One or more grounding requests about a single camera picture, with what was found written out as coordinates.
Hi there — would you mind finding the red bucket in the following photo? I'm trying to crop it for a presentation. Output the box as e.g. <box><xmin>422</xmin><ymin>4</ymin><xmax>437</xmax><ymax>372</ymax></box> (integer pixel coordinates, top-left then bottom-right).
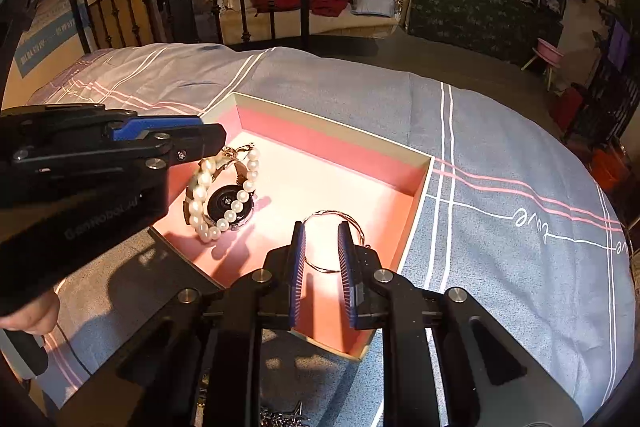
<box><xmin>590</xmin><ymin>147</ymin><xmax>631</xmax><ymax>192</ymax></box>

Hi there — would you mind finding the blue wall poster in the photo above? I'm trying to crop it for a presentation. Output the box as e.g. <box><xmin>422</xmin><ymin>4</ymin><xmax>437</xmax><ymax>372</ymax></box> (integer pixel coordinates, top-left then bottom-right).
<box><xmin>15</xmin><ymin>14</ymin><xmax>78</xmax><ymax>78</ymax></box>

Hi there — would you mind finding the green floral covered cabinet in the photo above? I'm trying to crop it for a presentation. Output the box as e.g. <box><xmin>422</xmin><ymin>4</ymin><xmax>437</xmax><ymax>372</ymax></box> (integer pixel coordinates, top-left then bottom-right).
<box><xmin>405</xmin><ymin>0</ymin><xmax>563</xmax><ymax>68</ymax></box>

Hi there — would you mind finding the purple cloth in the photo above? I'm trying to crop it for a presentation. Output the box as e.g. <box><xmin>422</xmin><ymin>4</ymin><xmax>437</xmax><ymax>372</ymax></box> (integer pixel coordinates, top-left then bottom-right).
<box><xmin>610</xmin><ymin>19</ymin><xmax>632</xmax><ymax>72</ymax></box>

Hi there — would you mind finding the person's left hand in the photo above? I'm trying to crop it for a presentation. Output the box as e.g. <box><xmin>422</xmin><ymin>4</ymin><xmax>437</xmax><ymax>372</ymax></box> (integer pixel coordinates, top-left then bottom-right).
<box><xmin>0</xmin><ymin>291</ymin><xmax>62</xmax><ymax>336</ymax></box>

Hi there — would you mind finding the pink stool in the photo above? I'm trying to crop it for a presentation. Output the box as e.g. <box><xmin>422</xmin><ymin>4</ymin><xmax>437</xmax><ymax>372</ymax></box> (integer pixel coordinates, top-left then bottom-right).
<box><xmin>521</xmin><ymin>38</ymin><xmax>566</xmax><ymax>90</ymax></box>

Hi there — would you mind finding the pink-lined jewelry box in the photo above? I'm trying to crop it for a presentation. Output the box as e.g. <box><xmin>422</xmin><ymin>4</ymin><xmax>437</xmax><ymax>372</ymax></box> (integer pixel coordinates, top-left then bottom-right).
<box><xmin>148</xmin><ymin>93</ymin><xmax>435</xmax><ymax>362</ymax></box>

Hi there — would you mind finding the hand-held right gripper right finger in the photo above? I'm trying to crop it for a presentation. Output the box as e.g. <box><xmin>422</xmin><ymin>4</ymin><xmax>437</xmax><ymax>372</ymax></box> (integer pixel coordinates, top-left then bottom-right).
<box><xmin>337</xmin><ymin>221</ymin><xmax>586</xmax><ymax>427</ymax></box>

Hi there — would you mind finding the black iron stand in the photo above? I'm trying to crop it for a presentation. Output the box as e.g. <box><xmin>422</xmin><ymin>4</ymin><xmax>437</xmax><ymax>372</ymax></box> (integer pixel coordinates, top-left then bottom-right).
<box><xmin>565</xmin><ymin>57</ymin><xmax>632</xmax><ymax>148</ymax></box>

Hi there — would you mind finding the pearl strap watch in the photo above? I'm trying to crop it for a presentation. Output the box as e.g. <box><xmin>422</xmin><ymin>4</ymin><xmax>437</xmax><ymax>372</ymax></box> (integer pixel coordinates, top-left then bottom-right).
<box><xmin>186</xmin><ymin>144</ymin><xmax>263</xmax><ymax>244</ymax></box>

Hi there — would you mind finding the red bag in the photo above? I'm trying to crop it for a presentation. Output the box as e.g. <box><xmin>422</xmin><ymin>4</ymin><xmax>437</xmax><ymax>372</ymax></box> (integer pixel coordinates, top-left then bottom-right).
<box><xmin>554</xmin><ymin>87</ymin><xmax>584</xmax><ymax>128</ymax></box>

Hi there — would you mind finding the thin gold bangle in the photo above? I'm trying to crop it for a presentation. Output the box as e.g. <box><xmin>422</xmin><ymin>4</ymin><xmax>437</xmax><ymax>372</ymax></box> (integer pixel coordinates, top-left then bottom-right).
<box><xmin>300</xmin><ymin>209</ymin><xmax>373</xmax><ymax>274</ymax></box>

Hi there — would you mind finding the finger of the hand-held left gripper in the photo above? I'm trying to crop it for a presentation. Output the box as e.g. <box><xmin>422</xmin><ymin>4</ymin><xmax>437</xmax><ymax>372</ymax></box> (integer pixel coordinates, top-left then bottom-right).
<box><xmin>0</xmin><ymin>104</ymin><xmax>204</xmax><ymax>148</ymax></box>
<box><xmin>11</xmin><ymin>123</ymin><xmax>227</xmax><ymax>178</ymax></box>

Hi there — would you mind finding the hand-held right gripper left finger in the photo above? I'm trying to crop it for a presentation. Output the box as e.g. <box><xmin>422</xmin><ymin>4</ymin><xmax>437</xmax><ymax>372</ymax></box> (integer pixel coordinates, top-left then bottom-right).
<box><xmin>116</xmin><ymin>221</ymin><xmax>307</xmax><ymax>427</ymax></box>

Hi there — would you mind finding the light blue pillow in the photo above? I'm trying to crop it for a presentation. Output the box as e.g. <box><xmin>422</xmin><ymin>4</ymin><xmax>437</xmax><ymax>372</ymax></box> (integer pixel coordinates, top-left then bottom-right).
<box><xmin>350</xmin><ymin>0</ymin><xmax>396</xmax><ymax>16</ymax></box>

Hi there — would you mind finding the sparkly beaded necklace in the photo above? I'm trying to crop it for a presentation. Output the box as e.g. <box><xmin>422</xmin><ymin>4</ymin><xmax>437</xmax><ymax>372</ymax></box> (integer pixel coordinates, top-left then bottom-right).
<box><xmin>257</xmin><ymin>399</ymin><xmax>308</xmax><ymax>427</ymax></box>

